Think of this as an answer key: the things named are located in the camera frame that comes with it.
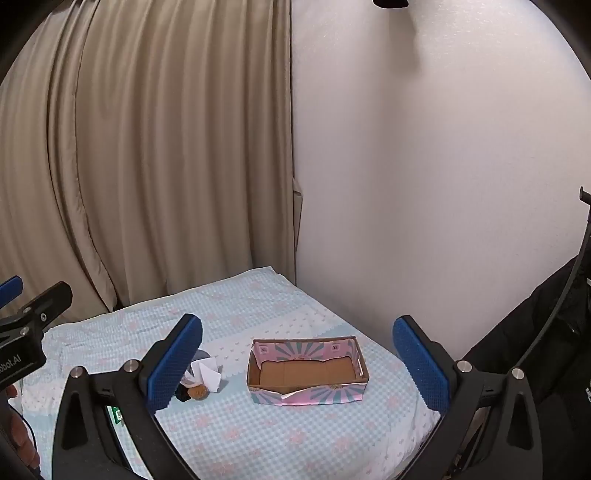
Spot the person's left hand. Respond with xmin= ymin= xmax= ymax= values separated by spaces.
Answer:
xmin=0 ymin=383 xmax=41 ymax=469

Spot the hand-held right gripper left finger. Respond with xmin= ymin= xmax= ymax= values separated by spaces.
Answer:
xmin=53 ymin=314 xmax=204 ymax=480

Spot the beige curtain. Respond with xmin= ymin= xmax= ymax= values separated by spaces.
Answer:
xmin=0 ymin=0 xmax=305 ymax=324

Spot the black curved cable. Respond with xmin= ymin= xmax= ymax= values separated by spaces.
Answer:
xmin=522 ymin=187 xmax=591 ymax=370

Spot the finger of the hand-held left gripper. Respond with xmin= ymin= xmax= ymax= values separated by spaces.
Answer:
xmin=0 ymin=281 xmax=74 ymax=334
xmin=0 ymin=276 xmax=25 ymax=309

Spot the printed cardboard box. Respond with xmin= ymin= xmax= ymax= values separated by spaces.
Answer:
xmin=245 ymin=335 xmax=371 ymax=408

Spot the white textured cloth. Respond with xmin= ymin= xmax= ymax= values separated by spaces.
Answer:
xmin=180 ymin=351 xmax=225 ymax=393

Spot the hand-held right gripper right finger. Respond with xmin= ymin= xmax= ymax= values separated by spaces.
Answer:
xmin=392 ymin=315 xmax=543 ymax=480

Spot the blue checkered blanket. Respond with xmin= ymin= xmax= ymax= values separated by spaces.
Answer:
xmin=21 ymin=265 xmax=441 ymax=480

